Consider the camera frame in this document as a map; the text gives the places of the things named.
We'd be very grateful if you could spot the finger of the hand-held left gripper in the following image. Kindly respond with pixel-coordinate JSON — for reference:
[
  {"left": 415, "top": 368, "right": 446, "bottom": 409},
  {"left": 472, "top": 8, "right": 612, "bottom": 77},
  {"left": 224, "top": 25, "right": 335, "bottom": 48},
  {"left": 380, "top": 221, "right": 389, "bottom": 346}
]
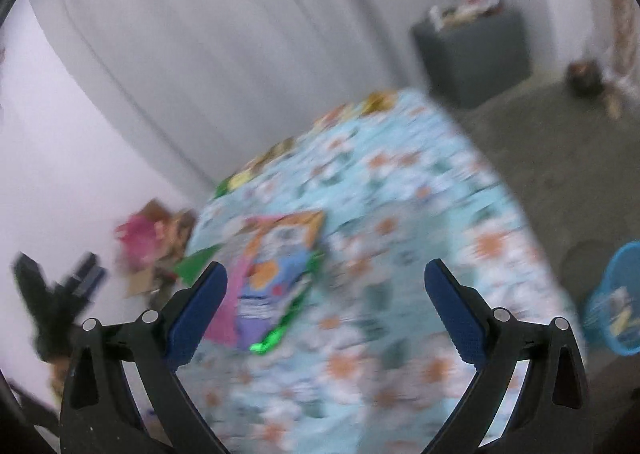
[{"left": 66, "top": 253, "right": 109, "bottom": 299}]

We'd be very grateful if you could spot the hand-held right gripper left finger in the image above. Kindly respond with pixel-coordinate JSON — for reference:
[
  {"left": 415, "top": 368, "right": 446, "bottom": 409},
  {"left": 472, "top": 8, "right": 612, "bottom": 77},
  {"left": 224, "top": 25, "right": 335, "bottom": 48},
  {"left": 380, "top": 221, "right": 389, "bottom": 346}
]
[{"left": 60, "top": 261, "right": 231, "bottom": 454}]

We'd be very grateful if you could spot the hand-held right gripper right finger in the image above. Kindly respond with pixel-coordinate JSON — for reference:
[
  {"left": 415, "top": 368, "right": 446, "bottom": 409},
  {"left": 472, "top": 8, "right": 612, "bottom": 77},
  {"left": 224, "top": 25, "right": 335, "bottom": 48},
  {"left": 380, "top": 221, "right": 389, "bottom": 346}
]
[{"left": 422, "top": 259, "right": 590, "bottom": 454}]

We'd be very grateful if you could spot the colourful snack packet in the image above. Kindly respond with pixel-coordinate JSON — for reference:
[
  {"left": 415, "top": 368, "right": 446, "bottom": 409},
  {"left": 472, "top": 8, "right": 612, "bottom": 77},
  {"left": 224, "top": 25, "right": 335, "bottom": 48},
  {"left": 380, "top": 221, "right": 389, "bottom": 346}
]
[{"left": 235, "top": 210, "right": 329, "bottom": 356}]

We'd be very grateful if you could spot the pink paper sheet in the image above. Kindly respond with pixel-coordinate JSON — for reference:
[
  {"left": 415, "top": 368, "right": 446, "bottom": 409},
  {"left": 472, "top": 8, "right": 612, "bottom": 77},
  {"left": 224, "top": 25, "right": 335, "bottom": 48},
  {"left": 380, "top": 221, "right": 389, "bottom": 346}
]
[{"left": 202, "top": 254, "right": 257, "bottom": 348}]

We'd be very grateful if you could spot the green paper sheet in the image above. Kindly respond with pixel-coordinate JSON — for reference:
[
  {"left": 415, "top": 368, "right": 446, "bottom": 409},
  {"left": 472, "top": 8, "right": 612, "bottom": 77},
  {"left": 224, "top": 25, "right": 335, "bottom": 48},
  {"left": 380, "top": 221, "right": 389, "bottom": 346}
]
[{"left": 175, "top": 244, "right": 224, "bottom": 285}]

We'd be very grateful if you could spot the brown cardboard box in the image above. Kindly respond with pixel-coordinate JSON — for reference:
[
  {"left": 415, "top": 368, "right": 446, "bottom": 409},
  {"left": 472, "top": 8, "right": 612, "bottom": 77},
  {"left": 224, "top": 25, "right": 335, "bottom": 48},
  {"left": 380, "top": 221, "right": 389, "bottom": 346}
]
[{"left": 115, "top": 199, "right": 199, "bottom": 297}]

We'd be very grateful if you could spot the pink cloth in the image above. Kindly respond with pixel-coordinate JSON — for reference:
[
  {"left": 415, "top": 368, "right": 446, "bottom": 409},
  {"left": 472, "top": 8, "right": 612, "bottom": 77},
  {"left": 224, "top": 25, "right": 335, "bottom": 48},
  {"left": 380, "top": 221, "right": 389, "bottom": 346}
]
[{"left": 115, "top": 211, "right": 162, "bottom": 261}]

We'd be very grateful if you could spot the floral tablecloth table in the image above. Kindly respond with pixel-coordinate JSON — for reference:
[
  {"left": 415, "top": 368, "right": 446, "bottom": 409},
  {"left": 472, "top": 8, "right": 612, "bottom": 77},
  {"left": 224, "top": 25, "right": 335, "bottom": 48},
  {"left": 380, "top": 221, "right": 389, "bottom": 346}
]
[{"left": 145, "top": 88, "right": 586, "bottom": 454}]

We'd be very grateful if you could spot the yellow snack packet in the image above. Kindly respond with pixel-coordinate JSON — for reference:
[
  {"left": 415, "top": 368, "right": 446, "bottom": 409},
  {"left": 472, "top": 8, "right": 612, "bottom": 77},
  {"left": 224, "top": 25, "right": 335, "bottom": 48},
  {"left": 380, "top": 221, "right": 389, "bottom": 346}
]
[{"left": 227, "top": 167, "right": 257, "bottom": 191}]

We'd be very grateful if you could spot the blue plastic basket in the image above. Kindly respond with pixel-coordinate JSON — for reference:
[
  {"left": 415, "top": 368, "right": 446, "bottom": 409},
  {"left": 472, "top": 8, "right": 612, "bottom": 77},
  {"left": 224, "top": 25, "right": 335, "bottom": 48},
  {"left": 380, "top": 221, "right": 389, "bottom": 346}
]
[{"left": 582, "top": 241, "right": 640, "bottom": 356}]

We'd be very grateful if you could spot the dark gold foil packet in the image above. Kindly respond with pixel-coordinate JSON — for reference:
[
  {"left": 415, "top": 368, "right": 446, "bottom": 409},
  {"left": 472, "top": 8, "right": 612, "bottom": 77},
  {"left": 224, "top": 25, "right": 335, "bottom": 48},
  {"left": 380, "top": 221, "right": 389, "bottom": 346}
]
[{"left": 250, "top": 136, "right": 296, "bottom": 171}]

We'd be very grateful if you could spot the bright gold foil packet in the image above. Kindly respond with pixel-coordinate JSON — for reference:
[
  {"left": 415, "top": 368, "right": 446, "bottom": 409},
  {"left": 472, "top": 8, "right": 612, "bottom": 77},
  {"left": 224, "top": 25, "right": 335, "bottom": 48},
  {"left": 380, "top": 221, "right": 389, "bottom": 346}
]
[{"left": 362, "top": 91, "right": 399, "bottom": 115}]

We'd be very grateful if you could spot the grey cabinet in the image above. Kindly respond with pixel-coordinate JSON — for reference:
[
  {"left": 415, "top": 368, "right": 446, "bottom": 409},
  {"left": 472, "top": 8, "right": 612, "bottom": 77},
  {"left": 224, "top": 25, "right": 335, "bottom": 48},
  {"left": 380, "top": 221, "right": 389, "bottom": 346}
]
[{"left": 411, "top": 6, "right": 532, "bottom": 109}]

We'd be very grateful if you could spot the white grey curtain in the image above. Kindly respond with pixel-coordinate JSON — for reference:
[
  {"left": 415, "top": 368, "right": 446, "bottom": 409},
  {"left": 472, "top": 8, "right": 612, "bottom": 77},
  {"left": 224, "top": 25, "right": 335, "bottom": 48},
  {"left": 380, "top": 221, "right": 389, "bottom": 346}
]
[{"left": 25, "top": 0, "right": 551, "bottom": 215}]

